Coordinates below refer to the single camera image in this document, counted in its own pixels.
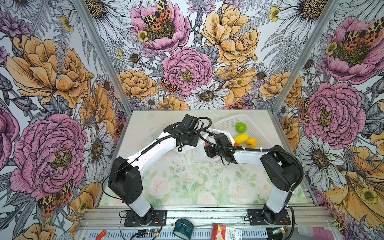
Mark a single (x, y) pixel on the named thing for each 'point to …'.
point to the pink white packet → (317, 233)
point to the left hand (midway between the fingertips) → (191, 143)
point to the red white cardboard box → (222, 232)
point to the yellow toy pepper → (252, 143)
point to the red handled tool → (101, 235)
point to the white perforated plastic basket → (252, 130)
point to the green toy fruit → (240, 127)
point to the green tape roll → (184, 229)
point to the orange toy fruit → (236, 144)
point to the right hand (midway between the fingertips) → (208, 150)
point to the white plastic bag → (197, 154)
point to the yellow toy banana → (241, 138)
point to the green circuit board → (152, 230)
